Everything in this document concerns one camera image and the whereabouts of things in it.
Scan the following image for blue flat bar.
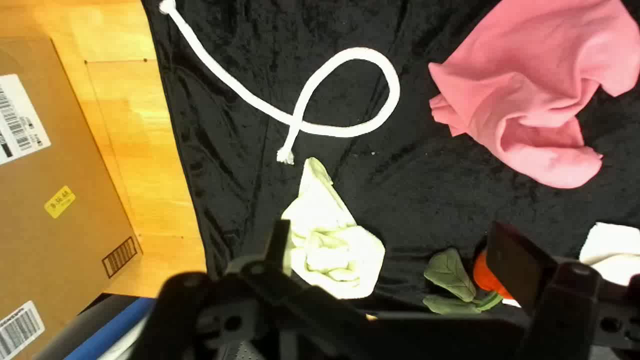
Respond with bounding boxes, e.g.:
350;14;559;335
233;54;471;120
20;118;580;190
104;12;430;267
62;296;157;360

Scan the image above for black velvet table cloth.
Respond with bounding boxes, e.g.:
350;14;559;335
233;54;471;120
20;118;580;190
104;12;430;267
141;0;640;315

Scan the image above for light wooden board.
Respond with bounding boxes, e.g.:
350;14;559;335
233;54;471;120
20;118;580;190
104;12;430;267
0;0;210;299

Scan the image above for pale yellow towel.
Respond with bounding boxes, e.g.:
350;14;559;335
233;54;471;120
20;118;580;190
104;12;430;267
279;156;389;302

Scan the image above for white thick rope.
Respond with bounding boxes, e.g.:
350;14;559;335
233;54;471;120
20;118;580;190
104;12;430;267
158;0;405;165

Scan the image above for white towel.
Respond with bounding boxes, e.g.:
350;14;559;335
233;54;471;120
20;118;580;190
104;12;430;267
577;219;640;287

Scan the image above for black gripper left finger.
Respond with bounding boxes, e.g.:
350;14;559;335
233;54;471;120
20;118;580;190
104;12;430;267
267;218;297;275

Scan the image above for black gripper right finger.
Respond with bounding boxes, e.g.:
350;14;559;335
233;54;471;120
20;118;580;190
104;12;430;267
485;219;561;322

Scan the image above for red plush fruit green leaves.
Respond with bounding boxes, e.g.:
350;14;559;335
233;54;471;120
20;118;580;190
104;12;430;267
420;245;525;318

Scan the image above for cardboard box with shipping label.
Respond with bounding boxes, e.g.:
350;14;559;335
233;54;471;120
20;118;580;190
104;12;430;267
0;36;144;360

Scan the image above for pink cloth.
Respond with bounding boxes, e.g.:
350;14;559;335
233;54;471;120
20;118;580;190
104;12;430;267
426;0;640;191

